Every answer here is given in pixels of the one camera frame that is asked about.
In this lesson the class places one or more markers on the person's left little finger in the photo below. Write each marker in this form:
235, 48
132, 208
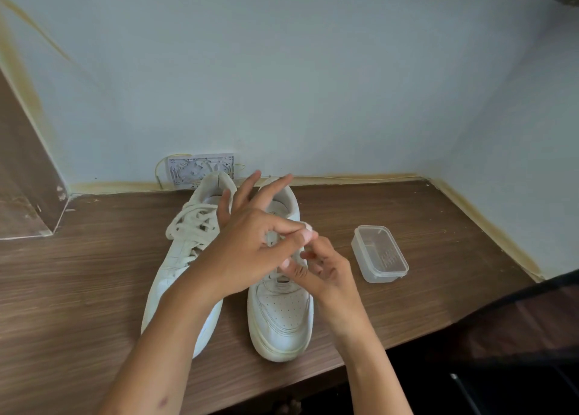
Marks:
224, 209

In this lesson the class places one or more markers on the white wall socket plate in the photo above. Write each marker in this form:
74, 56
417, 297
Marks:
190, 168

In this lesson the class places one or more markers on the white perforated toe sneaker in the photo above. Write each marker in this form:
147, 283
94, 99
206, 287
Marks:
280, 319

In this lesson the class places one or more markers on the clear plastic container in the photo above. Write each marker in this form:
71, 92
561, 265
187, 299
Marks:
380, 256

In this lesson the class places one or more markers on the person's left middle finger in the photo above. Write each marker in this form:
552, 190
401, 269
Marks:
273, 189

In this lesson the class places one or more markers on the white laced sneaker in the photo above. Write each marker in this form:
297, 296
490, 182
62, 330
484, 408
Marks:
181, 252

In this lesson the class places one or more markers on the person's left thumb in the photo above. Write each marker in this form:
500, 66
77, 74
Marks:
294, 246

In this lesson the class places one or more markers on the person's left forearm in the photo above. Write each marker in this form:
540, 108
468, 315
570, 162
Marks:
167, 351

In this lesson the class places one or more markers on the person's right forearm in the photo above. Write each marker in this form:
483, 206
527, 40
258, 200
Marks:
373, 369

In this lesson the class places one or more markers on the person's left hand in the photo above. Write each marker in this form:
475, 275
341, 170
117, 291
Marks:
242, 252

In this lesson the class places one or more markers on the person's right hand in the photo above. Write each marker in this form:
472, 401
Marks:
332, 283

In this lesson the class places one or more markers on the black chair frame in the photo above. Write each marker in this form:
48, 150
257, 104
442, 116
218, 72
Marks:
557, 281

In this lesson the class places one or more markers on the person's right thumb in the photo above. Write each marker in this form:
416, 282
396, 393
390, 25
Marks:
322, 247

